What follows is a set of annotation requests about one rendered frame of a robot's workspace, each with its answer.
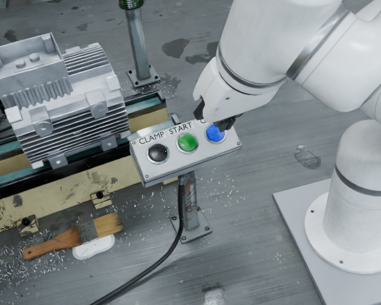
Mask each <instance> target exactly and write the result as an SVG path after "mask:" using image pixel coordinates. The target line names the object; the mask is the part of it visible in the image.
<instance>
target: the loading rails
mask: <svg viewBox="0 0 381 305"><path fill-rule="evenodd" d="M124 103H125V107H126V112H127V114H128V120H129V126H130V132H131V136H129V137H125V138H123V139H121V138H120V137H119V135H118V136H116V141H117V145H118V147H115V148H113V149H109V150H107V151H103V150H101V149H100V146H97V147H94V148H91V149H88V150H85V151H82V152H79V153H77V154H73V155H71V156H68V157H67V159H68V164H67V165H64V166H61V167H59V168H56V169H53V168H52V167H51V165H50V162H49V160H45V161H44V163H45V166H42V167H40V168H36V169H33V168H32V167H31V164H30V162H29V160H28V159H27V157H26V155H25V153H24V152H23V150H22V148H21V146H20V144H19V142H18V139H17V137H16V135H15V133H14V134H11V135H8V136H5V137H1V138H0V232H2V231H5V230H8V229H11V228H13V227H16V226H17V228H18V233H19V235H20V236H21V237H23V236H26V235H29V234H32V233H34V232H37V231H39V223H38V220H37V219H38V218H41V217H44V216H46V215H50V214H52V213H55V212H58V211H61V210H63V209H66V208H69V207H72V206H74V205H78V204H80V203H83V202H86V201H88V200H92V203H93V206H94V209H95V210H97V209H100V208H102V207H105V206H108V205H111V204H112V200H111V197H110V194H109V193H110V192H113V191H116V190H119V189H122V188H125V187H127V186H130V185H133V184H136V183H138V182H141V180H140V177H139V175H138V172H137V169H136V167H135V164H134V161H133V159H132V156H131V153H130V149H129V142H130V141H131V140H134V139H138V138H140V137H143V136H147V135H149V134H152V133H156V132H158V131H161V130H165V129H167V128H170V127H173V126H176V125H179V124H181V122H180V121H179V119H178V117H177V116H176V114H174V115H172V120H168V112H167V105H166V98H165V96H164V95H163V93H162V92H161V90H160V89H157V90H154V91H150V92H147V93H144V94H140V95H138V96H134V97H130V98H128V99H124Z"/></svg>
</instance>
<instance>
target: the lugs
mask: <svg viewBox="0 0 381 305"><path fill-rule="evenodd" d="M97 44H99V43H98V42H97V43H94V44H90V45H88V47H91V46H93V45H97ZM105 83H106V86H107V89H108V92H109V93H111V92H114V91H117V90H119V89H120V88H121V86H120V83H119V80H118V78H117V76H116V75H115V76H111V77H107V78H106V79H105ZM4 111H5V114H6V116H7V119H8V122H9V123H10V124H13V123H16V122H20V121H22V120H23V117H22V114H21V112H20V110H19V107H18V106H14V107H11V108H7V109H5V110H4ZM129 136H131V132H130V130H129V131H126V132H124V133H120V134H119V137H120V138H121V139H123V138H125V137H129ZM42 166H45V163H44V161H43V160H42V161H40V162H36V163H33V164H31V167H32V168H33V169H36V168H40V167H42Z"/></svg>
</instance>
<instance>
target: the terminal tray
mask: <svg viewBox="0 0 381 305"><path fill-rule="evenodd" d="M44 36H49V37H48V38H44ZM54 57H57V59H56V60H53V58H54ZM71 92H73V88H72V85H71V82H70V77H69V75H68V72H67V68H66V65H65V62H64V59H63V57H62V55H61V53H60V50H59V48H58V46H57V43H56V41H55V39H54V36H53V34H52V33H47V34H43V35H40V36H36V37H33V38H29V39H24V40H22V41H17V42H14V43H11V44H7V45H2V46H0V100H1V102H2V104H3V106H4V108H5V109H7V108H11V107H14V106H18V107H19V110H20V111H21V109H22V107H25V108H28V107H29V105H32V106H34V107H35V106H36V103H38V102H39V103H40V104H43V100H46V101H47V102H49V101H50V99H51V98H53V99H54V100H56V99H57V96H60V97H64V94H67V95H71Z"/></svg>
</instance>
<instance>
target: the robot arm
mask: <svg viewBox="0 0 381 305"><path fill-rule="evenodd" d="M287 77H289V78H290V79H292V80H293V81H295V82H296V83H297V84H298V85H300V86H301V87H302V88H303V89H305V90H306V91H307V92H309V93H310V94H311V95H312V96H314V97H315V98H316V99H317V100H319V101H320V102H322V103H323V104H325V105H326V106H328V107H330V108H332V109H334V110H336V111H340V112H349V111H352V110H355V109H357V108H358V109H360V110H361V111H363V112H364V113H365V114H367V115H368V116H370V117H371V118H372V119H369V120H361V121H359V122H356V123H354V124H352V125H351V126H350V127H348V128H347V129H346V131H345V132H344V133H343V135H342V137H341V139H340V141H339V144H338V147H337V152H336V157H335V161H334V167H333V173H332V177H331V183H330V188H329V192H327V193H325V194H323V195H321V196H319V197H318V198H317V199H316V200H315V201H313V202H312V204H311V205H310V206H309V208H308V210H307V212H306V215H305V221H304V229H305V235H306V238H307V240H308V242H309V244H310V246H311V247H312V248H313V250H314V251H315V253H317V254H318V256H320V257H321V258H322V259H323V260H325V261H326V262H327V263H329V264H330V265H332V266H334V267H336V268H338V269H341V270H343V271H347V272H351V273H355V274H374V273H378V272H381V0H373V1H372V2H370V3H369V4H368V5H366V6H365V7H364V8H362V9H361V10H360V11H358V12H357V13H356V14H354V13H352V12H351V11H349V9H347V8H346V6H344V4H343V3H342V0H233V3H232V6H231V9H230V12H229V15H228V18H227V21H226V24H225V27H224V30H223V33H222V35H221V39H220V42H219V44H218V48H217V52H216V56H215V57H213V58H212V60H211V61H210V62H209V63H208V64H207V65H206V67H205V69H204V70H203V72H202V74H201V75H200V77H199V79H198V82H197V84H196V86H195V89H194V92H193V97H194V101H196V100H199V99H202V101H201V103H200V104H199V106H197V108H196V109H195V111H194V112H193V114H194V116H195V118H196V120H202V119H204V121H205V122H208V123H212V122H213V124H214V126H215V127H218V129H219V131H220V132H221V133H222V132H224V131H225V130H230V129H231V127H232V125H233V124H234V122H235V121H236V119H235V118H237V117H240V116H242V115H243V113H244V112H246V111H249V110H252V109H255V108H257V107H261V106H263V105H265V104H267V103H268V102H269V101H270V100H271V99H272V98H273V96H274V95H275V94H276V92H277V91H278V89H279V87H280V86H281V85H282V84H283V83H284V82H285V81H286V80H287Z"/></svg>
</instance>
